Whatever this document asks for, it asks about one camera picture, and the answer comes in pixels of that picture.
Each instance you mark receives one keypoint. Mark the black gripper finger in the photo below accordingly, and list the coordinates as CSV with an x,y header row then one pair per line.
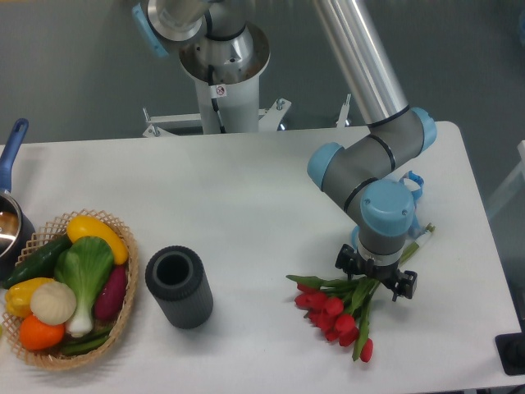
x,y
347,261
402,284

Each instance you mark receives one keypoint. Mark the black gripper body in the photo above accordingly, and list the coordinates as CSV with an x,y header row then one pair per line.
x,y
383,268

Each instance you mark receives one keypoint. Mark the red tulip bouquet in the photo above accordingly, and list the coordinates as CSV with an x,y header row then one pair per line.
x,y
340,309

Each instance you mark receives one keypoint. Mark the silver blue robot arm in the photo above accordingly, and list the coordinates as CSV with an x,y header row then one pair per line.
x,y
356,178

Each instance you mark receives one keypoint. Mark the black device at edge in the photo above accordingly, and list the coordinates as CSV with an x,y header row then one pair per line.
x,y
511,352

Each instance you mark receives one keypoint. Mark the dark grey ribbed vase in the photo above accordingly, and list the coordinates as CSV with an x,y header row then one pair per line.
x,y
176,278

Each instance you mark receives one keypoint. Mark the purple sweet potato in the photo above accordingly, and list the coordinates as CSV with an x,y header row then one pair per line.
x,y
110,300

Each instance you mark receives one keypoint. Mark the green bean pods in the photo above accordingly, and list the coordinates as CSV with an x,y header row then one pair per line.
x,y
86,344

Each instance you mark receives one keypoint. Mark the green bok choy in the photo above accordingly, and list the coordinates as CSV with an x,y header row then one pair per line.
x,y
85,267

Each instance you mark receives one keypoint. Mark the white garlic bulb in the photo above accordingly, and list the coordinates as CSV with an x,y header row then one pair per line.
x,y
53,303

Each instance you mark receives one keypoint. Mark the woven wicker basket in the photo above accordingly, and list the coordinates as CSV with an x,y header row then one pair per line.
x,y
52,359

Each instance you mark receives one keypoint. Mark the dark green cucumber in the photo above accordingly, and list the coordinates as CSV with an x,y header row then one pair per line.
x,y
40,263

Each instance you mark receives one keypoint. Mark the orange fruit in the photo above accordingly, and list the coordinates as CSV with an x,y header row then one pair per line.
x,y
36,335

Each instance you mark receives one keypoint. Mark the yellow bell pepper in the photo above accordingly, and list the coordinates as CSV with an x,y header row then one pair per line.
x,y
18,296

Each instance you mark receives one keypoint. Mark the white frame at right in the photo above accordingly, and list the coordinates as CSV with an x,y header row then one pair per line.
x,y
508,188

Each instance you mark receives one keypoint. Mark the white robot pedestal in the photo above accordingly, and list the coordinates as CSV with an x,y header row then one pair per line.
x,y
228,68

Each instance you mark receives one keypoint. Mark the white metal base frame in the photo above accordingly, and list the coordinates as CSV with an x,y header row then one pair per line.
x,y
221,116

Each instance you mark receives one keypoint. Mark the blue handled saucepan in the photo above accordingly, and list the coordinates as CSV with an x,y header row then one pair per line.
x,y
16,228

